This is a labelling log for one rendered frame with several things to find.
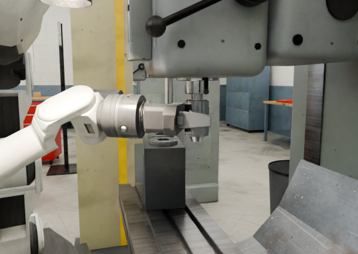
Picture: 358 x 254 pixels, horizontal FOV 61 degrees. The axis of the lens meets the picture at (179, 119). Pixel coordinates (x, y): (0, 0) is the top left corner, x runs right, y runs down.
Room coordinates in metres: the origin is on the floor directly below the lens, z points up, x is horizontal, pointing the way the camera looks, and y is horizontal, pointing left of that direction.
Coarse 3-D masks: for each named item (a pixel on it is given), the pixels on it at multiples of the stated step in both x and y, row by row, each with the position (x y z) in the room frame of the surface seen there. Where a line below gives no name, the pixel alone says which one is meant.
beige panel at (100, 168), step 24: (96, 0) 2.21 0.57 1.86; (120, 0) 2.25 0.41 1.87; (72, 24) 2.16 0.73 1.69; (96, 24) 2.21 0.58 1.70; (120, 24) 2.25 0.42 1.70; (72, 48) 2.16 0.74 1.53; (96, 48) 2.20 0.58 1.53; (120, 48) 2.24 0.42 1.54; (96, 72) 2.20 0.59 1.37; (120, 72) 2.24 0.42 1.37; (96, 144) 2.20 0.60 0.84; (120, 144) 2.24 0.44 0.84; (96, 168) 2.20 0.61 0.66; (120, 168) 2.24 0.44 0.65; (96, 192) 2.20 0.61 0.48; (96, 216) 2.19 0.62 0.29; (120, 216) 2.24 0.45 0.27; (96, 240) 2.19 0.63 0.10; (120, 240) 2.24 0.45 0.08
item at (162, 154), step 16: (144, 144) 0.91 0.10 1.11; (160, 144) 0.88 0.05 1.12; (176, 144) 0.91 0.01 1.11; (144, 160) 0.86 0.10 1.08; (160, 160) 0.86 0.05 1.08; (176, 160) 0.87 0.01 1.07; (144, 176) 0.87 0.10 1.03; (160, 176) 0.86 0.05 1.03; (176, 176) 0.87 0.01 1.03; (144, 192) 0.90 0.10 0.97; (160, 192) 0.86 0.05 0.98; (176, 192) 0.87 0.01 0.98; (160, 208) 0.86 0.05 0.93; (176, 208) 0.87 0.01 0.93
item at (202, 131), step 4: (188, 108) 0.57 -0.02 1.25; (192, 108) 0.57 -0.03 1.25; (196, 108) 0.57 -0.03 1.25; (200, 108) 0.57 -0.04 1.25; (204, 108) 0.57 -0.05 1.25; (208, 108) 0.58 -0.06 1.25; (196, 112) 0.57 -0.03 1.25; (200, 112) 0.57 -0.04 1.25; (204, 112) 0.57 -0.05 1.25; (208, 112) 0.58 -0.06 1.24; (188, 128) 0.57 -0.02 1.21; (192, 128) 0.57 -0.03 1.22; (196, 128) 0.57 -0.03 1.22; (200, 128) 0.57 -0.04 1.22; (204, 128) 0.57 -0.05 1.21; (208, 128) 0.58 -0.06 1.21; (188, 132) 0.57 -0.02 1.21; (192, 132) 0.57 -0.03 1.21; (196, 132) 0.57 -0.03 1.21; (200, 132) 0.57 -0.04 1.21; (204, 132) 0.57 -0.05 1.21; (208, 132) 0.59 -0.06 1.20; (192, 136) 0.57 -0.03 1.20; (196, 136) 0.57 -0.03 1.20; (200, 136) 0.57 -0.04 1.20
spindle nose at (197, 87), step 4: (184, 84) 0.59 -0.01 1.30; (188, 84) 0.57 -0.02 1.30; (192, 84) 0.57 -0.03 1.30; (196, 84) 0.57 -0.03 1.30; (200, 84) 0.57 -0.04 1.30; (184, 88) 0.59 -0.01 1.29; (188, 88) 0.57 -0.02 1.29; (192, 88) 0.57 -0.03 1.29; (196, 88) 0.57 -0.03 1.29; (200, 88) 0.57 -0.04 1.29; (184, 92) 0.59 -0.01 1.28; (188, 92) 0.57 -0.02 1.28; (192, 92) 0.57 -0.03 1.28; (196, 92) 0.57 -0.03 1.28; (200, 92) 0.57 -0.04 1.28
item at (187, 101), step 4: (188, 100) 0.57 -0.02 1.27; (192, 100) 0.57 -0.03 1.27; (196, 100) 0.57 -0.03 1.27; (200, 100) 0.57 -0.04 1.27; (204, 100) 0.57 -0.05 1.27; (208, 100) 0.58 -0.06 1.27; (188, 104) 0.57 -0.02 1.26; (192, 104) 0.57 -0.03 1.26; (196, 104) 0.57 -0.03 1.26; (200, 104) 0.57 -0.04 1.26; (204, 104) 0.57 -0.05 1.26; (208, 104) 0.58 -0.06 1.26
